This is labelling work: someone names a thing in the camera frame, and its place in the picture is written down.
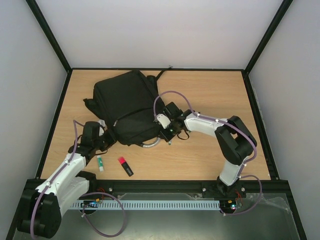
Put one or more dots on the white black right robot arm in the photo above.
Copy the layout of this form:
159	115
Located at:
237	144

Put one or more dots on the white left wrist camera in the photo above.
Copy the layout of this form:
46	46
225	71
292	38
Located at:
102	123

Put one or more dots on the black student backpack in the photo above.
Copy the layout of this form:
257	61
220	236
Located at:
128	103

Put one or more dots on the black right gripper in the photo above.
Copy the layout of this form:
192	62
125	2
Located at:
165	135

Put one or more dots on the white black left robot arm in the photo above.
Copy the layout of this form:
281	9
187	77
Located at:
42	208

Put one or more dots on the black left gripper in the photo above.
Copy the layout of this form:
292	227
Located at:
112	138

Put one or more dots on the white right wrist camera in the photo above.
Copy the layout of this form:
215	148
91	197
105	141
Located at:
163	120

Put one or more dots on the green white glue stick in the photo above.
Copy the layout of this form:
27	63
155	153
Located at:
100	163

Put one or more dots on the pink black highlighter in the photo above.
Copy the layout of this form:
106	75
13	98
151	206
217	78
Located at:
125	166

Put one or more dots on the light blue cable duct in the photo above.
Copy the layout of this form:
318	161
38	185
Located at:
132	205

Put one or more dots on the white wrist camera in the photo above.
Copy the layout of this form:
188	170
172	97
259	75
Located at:
163	120
102	123

